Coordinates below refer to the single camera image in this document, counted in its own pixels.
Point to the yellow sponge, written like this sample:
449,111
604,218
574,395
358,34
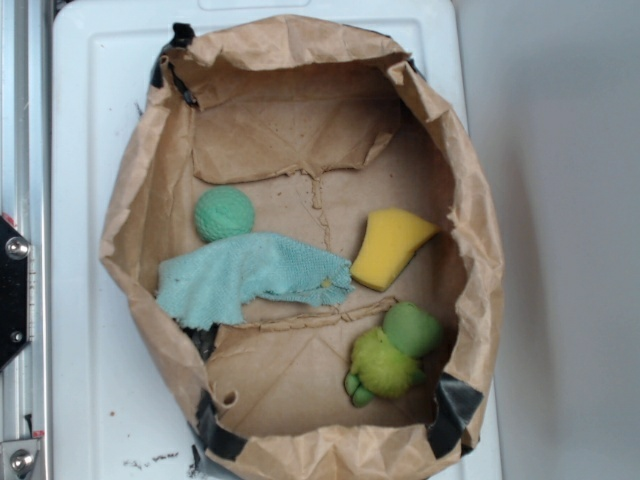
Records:
391,239

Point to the brown paper bag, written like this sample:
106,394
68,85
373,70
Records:
319,124

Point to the green textured ball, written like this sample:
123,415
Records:
222,212

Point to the teal cloth rag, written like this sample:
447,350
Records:
211,284

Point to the green plush toy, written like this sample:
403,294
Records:
386,361

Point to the black mounting bracket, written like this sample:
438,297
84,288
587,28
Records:
15,292

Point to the aluminium frame rail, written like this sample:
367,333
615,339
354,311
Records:
26,391

